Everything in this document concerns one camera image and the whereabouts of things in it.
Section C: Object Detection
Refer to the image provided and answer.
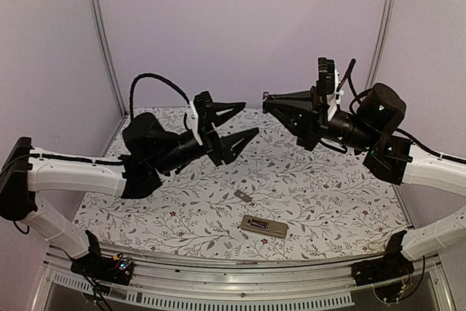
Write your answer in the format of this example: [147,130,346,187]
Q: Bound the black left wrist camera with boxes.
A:
[183,91,216,146]

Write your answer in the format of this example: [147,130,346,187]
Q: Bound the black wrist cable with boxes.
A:
[344,58,372,115]
[130,73,191,108]

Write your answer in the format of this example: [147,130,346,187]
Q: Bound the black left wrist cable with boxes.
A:
[130,73,191,108]

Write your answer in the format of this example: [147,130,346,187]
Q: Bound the floral patterned table mat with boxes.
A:
[74,109,408,260]

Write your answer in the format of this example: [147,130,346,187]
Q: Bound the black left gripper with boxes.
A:
[151,102,259,176]

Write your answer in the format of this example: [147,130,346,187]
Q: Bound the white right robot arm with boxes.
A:
[262,83,465,279]

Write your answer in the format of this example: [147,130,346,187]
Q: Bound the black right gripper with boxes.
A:
[264,84,377,152]

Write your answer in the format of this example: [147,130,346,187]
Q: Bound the aluminium front rail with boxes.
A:
[32,245,456,311]

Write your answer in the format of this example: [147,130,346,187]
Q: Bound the right aluminium corner post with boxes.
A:
[365,0,395,88]

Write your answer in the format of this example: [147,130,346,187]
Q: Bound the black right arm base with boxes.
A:
[351,230,414,304]

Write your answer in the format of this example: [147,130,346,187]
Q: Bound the aluminium corner post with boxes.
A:
[365,0,395,88]
[89,0,127,117]

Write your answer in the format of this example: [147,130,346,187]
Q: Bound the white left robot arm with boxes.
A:
[1,102,258,277]

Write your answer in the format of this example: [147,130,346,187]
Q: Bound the left aluminium corner post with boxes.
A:
[89,0,127,117]

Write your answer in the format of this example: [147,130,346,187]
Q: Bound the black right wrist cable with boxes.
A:
[344,58,372,115]

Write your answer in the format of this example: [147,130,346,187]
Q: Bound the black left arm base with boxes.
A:
[71,230,135,286]

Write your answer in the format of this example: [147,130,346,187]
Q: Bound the grey remote battery cover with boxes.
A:
[234,190,253,203]

